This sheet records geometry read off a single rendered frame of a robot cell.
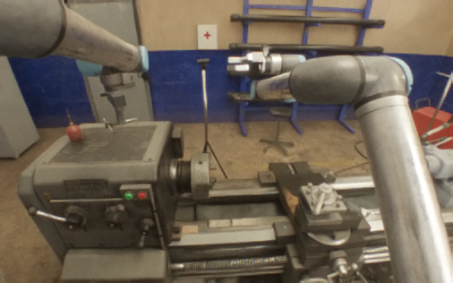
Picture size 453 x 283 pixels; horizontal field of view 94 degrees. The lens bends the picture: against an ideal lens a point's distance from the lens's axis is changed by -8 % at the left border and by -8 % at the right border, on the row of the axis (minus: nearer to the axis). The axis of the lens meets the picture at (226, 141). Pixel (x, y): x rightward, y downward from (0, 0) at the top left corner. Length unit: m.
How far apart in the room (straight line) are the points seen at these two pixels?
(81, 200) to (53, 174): 0.16
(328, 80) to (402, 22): 4.70
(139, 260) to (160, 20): 3.48
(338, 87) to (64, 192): 1.10
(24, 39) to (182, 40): 3.72
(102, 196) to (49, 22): 0.84
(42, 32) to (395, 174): 0.65
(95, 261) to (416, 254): 1.30
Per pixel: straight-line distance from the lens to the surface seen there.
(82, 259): 1.44
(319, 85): 0.58
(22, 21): 0.39
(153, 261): 1.31
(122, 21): 4.19
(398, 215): 0.57
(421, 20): 5.48
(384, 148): 0.57
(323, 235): 1.27
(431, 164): 1.82
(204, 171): 1.17
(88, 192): 1.13
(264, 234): 1.35
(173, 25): 4.05
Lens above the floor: 1.89
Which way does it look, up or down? 30 degrees down
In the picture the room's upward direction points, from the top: straight up
